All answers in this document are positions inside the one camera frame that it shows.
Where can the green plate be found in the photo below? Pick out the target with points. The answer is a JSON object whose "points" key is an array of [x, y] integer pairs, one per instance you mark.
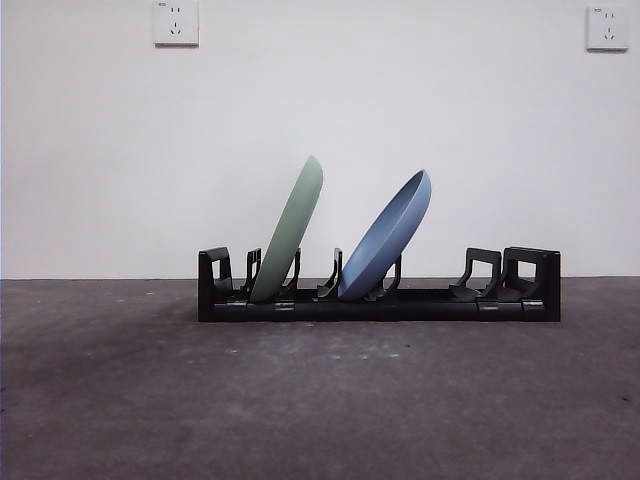
{"points": [[292, 225]]}

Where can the blue plate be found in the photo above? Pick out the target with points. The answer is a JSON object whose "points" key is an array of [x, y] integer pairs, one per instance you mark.
{"points": [[385, 240]]}

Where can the black plastic plate rack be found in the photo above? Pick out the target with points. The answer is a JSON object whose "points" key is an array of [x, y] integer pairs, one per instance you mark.
{"points": [[425, 310]]}

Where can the white wall socket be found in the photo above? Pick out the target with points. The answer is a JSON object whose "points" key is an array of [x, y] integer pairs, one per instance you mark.
{"points": [[175, 22], [607, 27]]}

